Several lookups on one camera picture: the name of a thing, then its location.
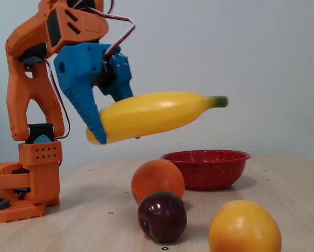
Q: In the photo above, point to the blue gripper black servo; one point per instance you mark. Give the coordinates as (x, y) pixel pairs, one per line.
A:
(79, 69)

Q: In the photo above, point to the yellow toy banana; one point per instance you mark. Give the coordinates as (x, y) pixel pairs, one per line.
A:
(151, 115)

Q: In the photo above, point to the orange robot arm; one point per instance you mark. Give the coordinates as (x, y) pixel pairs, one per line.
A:
(17, 92)

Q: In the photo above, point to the orange robot base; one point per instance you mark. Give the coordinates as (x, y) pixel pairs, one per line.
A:
(4, 178)

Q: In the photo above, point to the red speckled enamel bowl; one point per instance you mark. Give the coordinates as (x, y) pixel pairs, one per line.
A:
(211, 173)

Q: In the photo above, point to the orange toy fruit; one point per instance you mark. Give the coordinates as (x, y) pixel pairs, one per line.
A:
(156, 176)

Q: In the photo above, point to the dark purple toy plum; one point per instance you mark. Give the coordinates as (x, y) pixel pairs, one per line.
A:
(162, 218)

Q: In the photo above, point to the yellow orange toy lemon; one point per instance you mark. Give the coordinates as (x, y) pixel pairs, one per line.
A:
(243, 228)

